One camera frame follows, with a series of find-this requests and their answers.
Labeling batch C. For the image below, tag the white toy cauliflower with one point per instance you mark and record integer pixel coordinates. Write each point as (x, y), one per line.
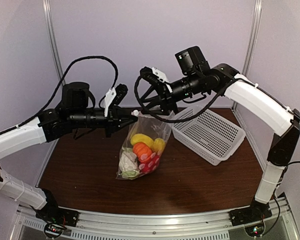
(128, 164)

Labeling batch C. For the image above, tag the round circuit board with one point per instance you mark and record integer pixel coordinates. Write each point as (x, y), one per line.
(53, 231)
(255, 230)

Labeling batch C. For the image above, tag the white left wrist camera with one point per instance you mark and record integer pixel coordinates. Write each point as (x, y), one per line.
(114, 96)

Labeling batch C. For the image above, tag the aluminium frame post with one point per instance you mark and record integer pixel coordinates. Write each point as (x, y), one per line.
(254, 31)
(47, 12)

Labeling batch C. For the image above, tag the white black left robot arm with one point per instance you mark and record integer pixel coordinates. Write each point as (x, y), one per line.
(71, 114)

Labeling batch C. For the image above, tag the yellow toy pepper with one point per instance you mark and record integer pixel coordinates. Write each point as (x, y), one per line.
(141, 138)

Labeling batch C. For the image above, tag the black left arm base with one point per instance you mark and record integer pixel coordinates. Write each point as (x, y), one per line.
(57, 212)

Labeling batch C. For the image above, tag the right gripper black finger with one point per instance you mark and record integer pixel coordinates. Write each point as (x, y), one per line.
(153, 106)
(151, 95)

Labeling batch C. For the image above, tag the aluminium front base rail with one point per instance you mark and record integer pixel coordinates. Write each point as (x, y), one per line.
(211, 225)

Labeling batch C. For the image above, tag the right aluminium frame post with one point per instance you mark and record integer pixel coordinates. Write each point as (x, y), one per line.
(254, 31)

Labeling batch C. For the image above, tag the left round circuit board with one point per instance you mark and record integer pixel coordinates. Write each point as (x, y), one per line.
(53, 231)

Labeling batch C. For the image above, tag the red toy bell pepper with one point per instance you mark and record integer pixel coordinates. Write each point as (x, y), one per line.
(150, 165)

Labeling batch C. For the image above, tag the yellow toy banana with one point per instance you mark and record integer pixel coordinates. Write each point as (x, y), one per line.
(158, 145)

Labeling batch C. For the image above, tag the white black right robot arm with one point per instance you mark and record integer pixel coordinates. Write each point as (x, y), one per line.
(226, 81)

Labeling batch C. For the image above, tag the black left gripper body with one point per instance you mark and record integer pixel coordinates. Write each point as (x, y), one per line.
(111, 121)

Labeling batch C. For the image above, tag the right round circuit board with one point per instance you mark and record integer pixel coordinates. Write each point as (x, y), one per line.
(255, 230)

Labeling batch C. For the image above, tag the white perforated plastic basket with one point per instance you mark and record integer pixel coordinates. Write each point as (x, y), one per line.
(210, 136)

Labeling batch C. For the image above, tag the left aluminium frame post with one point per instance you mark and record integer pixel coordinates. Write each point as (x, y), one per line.
(47, 12)

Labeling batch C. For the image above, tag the clear zip top bag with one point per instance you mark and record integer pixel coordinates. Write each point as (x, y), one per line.
(150, 126)

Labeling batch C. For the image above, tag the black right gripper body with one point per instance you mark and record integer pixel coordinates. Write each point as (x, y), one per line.
(168, 101)

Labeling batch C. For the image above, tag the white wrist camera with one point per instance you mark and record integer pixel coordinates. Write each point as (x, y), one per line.
(114, 96)
(155, 77)

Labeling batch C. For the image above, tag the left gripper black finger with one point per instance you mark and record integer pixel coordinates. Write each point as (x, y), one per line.
(124, 113)
(122, 123)

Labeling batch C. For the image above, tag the orange toy pumpkin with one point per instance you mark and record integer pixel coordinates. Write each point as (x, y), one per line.
(142, 151)

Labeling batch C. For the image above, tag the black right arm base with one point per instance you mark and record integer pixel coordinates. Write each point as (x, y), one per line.
(258, 208)

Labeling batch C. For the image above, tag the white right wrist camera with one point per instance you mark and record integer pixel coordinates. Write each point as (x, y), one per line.
(155, 77)

